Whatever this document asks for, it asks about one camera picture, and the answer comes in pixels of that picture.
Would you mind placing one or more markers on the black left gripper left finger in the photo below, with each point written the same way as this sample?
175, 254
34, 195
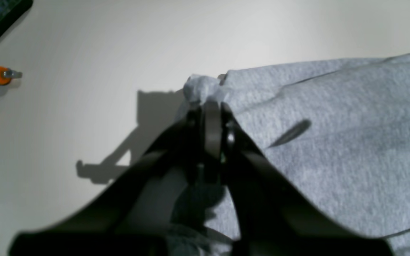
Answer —
97, 230

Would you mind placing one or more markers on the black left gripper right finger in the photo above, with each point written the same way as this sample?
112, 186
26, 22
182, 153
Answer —
274, 218

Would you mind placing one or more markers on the grey T-shirt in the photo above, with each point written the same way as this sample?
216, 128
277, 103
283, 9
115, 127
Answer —
338, 129

